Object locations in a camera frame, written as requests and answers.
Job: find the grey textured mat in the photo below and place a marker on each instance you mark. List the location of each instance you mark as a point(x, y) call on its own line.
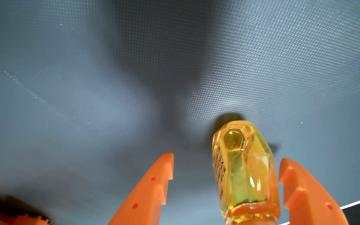
point(73, 93)

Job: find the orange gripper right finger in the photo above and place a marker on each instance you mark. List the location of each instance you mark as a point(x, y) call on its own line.
point(311, 200)

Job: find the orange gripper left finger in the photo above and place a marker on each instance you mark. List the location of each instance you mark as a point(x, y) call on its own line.
point(145, 195)

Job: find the yellow eyedrops bottle orange cap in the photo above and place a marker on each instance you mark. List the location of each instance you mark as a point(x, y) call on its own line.
point(245, 175)

